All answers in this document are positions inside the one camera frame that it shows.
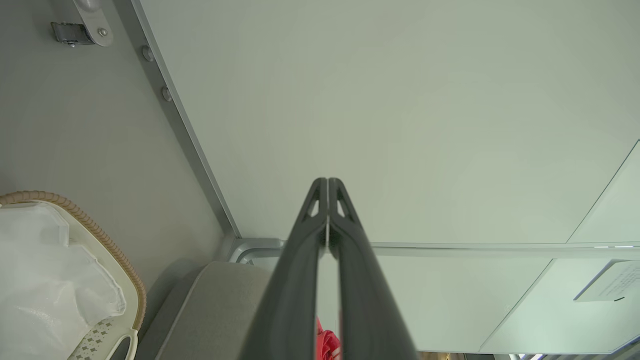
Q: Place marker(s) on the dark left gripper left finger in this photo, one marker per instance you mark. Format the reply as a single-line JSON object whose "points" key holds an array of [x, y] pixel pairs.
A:
{"points": [[292, 290]]}

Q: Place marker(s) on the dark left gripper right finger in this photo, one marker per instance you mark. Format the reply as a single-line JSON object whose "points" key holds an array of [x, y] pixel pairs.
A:
{"points": [[365, 290]]}

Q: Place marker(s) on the red garment with white stripes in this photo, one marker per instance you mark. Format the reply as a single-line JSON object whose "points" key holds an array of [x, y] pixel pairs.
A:
{"points": [[327, 347]]}

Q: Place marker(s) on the white basket with brown rim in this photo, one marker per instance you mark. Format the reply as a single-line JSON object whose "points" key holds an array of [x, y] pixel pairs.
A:
{"points": [[100, 335]]}

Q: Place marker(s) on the white cloth basket liner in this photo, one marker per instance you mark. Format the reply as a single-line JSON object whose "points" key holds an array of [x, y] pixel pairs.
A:
{"points": [[45, 285]]}

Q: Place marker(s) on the grey fabric sofa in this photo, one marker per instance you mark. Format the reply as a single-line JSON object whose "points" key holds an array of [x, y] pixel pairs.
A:
{"points": [[210, 315]]}

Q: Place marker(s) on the white paper label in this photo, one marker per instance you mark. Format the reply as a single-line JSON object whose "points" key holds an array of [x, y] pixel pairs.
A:
{"points": [[610, 280]]}

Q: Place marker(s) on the grey metal partition rail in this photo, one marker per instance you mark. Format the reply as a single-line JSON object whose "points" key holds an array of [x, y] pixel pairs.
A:
{"points": [[177, 117]]}

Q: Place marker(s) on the silver metal foot bracket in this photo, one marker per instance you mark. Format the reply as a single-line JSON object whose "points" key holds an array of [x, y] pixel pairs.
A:
{"points": [[95, 20]]}

